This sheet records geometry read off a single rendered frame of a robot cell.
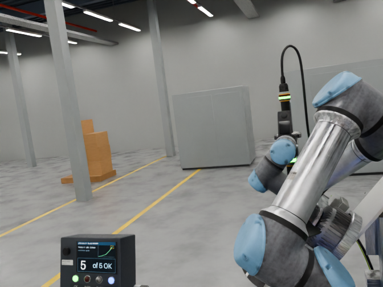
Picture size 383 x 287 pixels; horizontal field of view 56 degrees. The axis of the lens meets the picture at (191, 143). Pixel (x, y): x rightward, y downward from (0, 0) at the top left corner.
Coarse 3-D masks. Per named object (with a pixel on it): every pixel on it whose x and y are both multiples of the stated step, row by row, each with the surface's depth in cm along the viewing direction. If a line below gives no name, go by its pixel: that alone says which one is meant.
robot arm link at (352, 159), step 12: (348, 144) 98; (360, 144) 92; (372, 144) 89; (348, 156) 97; (360, 156) 94; (372, 156) 92; (336, 168) 101; (348, 168) 99; (360, 168) 99; (336, 180) 104
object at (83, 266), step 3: (78, 258) 131; (81, 258) 130; (84, 258) 130; (87, 258) 130; (78, 261) 131; (81, 261) 130; (84, 261) 130; (87, 261) 129; (78, 264) 130; (81, 264) 130; (84, 264) 130; (87, 264) 129; (78, 267) 130; (81, 267) 130; (84, 267) 129; (87, 267) 129; (78, 270) 130; (81, 270) 130; (84, 270) 129; (87, 270) 129
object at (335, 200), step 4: (332, 196) 176; (336, 196) 172; (328, 200) 178; (332, 200) 171; (336, 200) 170; (340, 200) 169; (344, 200) 173; (332, 204) 171; (336, 204) 170; (340, 204) 169; (344, 204) 168; (348, 204) 170; (340, 208) 169; (344, 208) 168
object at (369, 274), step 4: (364, 272) 165; (368, 272) 162; (372, 272) 162; (376, 272) 161; (368, 276) 159; (372, 276) 158; (376, 276) 158; (368, 280) 157; (372, 280) 156; (376, 280) 156; (368, 284) 157; (372, 284) 156; (376, 284) 156; (380, 284) 155
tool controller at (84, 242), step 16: (64, 240) 134; (80, 240) 132; (96, 240) 129; (112, 240) 127; (128, 240) 131; (64, 256) 133; (80, 256) 131; (96, 256) 128; (112, 256) 126; (128, 256) 130; (64, 272) 132; (80, 272) 130; (96, 272) 128; (112, 272) 125; (128, 272) 129
